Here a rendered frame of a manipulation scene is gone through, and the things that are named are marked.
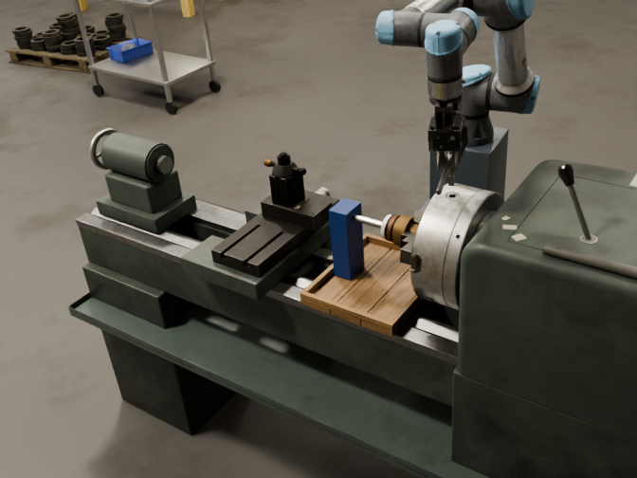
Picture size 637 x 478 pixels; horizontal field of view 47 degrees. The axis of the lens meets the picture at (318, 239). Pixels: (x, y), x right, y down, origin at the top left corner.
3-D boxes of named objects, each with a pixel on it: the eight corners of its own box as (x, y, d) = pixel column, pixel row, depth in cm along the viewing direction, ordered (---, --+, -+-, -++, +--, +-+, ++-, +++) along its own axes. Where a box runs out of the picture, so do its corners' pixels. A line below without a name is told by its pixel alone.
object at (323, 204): (333, 215, 231) (332, 201, 228) (314, 230, 224) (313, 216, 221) (281, 201, 241) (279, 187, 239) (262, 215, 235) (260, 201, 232)
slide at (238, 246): (340, 211, 242) (339, 198, 240) (259, 278, 213) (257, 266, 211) (296, 198, 251) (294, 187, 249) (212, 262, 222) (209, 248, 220)
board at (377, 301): (452, 268, 220) (452, 257, 218) (392, 337, 196) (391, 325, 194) (366, 243, 235) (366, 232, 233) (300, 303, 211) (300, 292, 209)
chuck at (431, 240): (494, 260, 209) (495, 166, 190) (445, 332, 190) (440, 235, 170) (464, 252, 213) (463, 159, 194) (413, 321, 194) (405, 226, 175)
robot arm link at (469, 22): (432, 3, 165) (416, 23, 157) (482, 5, 160) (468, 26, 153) (433, 36, 170) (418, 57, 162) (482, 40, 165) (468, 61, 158)
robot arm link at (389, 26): (441, -35, 200) (373, 5, 162) (481, -34, 195) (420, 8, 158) (440, 9, 205) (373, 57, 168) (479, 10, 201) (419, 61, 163)
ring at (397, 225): (428, 212, 198) (398, 205, 202) (412, 229, 191) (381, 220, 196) (428, 242, 202) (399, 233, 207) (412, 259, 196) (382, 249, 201)
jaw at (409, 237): (444, 239, 189) (423, 255, 180) (443, 256, 191) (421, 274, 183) (406, 229, 195) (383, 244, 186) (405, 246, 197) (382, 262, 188)
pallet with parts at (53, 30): (64, 39, 765) (55, 1, 744) (144, 48, 714) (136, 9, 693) (7, 63, 712) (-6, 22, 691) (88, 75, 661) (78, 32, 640)
